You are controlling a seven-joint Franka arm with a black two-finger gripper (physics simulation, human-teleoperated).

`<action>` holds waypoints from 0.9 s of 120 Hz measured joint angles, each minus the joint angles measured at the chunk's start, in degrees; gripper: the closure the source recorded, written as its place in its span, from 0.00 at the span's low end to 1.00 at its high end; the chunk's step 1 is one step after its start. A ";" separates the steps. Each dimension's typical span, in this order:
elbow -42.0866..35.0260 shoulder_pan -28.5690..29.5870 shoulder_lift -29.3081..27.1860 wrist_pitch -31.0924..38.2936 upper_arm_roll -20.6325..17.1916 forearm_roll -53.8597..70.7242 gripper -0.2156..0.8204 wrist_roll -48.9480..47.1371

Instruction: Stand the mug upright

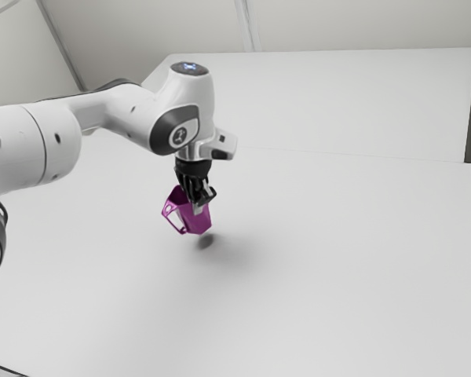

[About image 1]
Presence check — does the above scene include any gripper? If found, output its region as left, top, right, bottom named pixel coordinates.
left=173, top=156, right=217, bottom=216

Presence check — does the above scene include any magenta faceted mug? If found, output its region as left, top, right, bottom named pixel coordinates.
left=160, top=185, right=213, bottom=236

